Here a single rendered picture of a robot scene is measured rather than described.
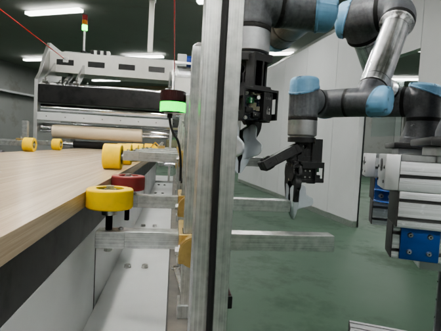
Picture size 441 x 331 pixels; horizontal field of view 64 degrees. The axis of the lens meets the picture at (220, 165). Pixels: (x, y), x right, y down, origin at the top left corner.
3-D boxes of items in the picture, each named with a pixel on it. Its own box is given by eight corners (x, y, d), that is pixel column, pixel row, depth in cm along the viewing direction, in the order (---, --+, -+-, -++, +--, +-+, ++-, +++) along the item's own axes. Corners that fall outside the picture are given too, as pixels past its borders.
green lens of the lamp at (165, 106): (184, 113, 87) (185, 104, 87) (185, 111, 81) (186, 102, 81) (160, 112, 86) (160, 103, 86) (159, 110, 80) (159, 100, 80)
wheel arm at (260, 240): (326, 251, 70) (327, 229, 70) (333, 256, 67) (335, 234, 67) (98, 247, 64) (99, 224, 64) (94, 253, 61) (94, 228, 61)
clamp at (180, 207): (195, 208, 95) (197, 190, 95) (199, 219, 82) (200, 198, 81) (174, 208, 94) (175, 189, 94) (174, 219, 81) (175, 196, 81)
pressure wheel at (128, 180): (144, 217, 92) (146, 173, 92) (141, 224, 84) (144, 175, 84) (112, 216, 91) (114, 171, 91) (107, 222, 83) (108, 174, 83)
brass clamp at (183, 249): (205, 245, 70) (207, 220, 70) (212, 268, 57) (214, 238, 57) (174, 244, 70) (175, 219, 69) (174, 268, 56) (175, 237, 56)
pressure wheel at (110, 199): (111, 241, 69) (113, 182, 68) (140, 249, 64) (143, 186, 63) (74, 249, 62) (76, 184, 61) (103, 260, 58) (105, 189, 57)
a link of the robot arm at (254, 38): (222, 34, 66) (258, 42, 70) (220, 59, 66) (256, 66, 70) (242, 22, 59) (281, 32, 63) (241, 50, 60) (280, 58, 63)
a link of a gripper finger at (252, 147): (251, 175, 63) (254, 123, 62) (234, 172, 68) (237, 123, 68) (266, 175, 64) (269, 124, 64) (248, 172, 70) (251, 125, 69)
